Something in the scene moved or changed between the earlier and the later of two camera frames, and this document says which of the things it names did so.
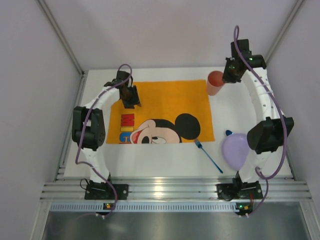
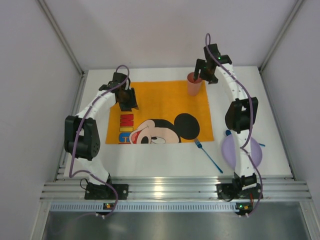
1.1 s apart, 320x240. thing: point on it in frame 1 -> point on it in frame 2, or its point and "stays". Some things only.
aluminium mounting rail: x=298 y=190 stays
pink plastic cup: x=215 y=83 -> x=194 y=87
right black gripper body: x=230 y=75 -> x=202 y=69
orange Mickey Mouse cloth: x=171 y=112 stays
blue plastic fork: x=199 y=145 stays
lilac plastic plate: x=235 y=147 stays
